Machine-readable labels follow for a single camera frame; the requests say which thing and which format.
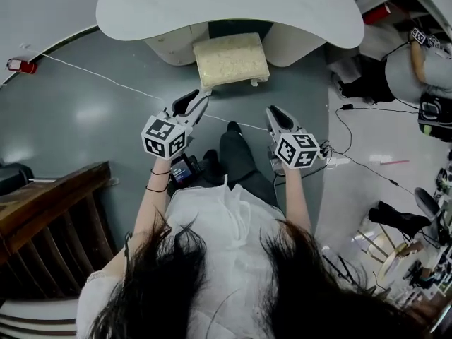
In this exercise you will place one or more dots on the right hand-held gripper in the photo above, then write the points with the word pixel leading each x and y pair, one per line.
pixel 296 150

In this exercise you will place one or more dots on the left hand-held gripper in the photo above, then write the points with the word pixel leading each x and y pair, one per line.
pixel 164 138

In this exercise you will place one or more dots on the cream upholstered stool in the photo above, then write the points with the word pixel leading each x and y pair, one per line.
pixel 229 58

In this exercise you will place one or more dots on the white curved desk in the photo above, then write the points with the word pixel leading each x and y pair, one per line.
pixel 212 2

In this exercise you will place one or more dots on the person's left forearm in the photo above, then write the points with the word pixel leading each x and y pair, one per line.
pixel 152 207

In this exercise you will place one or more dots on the person's right forearm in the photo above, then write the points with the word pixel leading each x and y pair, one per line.
pixel 296 200

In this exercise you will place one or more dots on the person's black trousers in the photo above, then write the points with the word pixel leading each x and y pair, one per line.
pixel 236 154

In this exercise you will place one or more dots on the white power strip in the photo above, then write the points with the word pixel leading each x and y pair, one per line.
pixel 326 157

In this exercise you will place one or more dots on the black waist device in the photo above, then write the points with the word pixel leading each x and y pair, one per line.
pixel 181 171

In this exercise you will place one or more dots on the black wrist band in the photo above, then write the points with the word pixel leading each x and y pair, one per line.
pixel 155 190
pixel 160 172

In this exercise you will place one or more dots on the person's white blouse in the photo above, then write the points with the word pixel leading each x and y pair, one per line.
pixel 219 224

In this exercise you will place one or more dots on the pink floor tape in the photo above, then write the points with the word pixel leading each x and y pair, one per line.
pixel 395 162

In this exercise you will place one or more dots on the red box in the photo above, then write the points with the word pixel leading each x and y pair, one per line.
pixel 378 14

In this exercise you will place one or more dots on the black backpack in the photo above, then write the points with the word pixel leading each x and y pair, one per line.
pixel 436 117

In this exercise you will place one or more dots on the grey chair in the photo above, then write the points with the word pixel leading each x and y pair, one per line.
pixel 425 200

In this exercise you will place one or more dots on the red fire extinguisher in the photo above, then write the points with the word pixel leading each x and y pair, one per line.
pixel 23 65

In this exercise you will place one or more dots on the white wall socket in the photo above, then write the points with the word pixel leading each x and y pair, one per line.
pixel 24 46

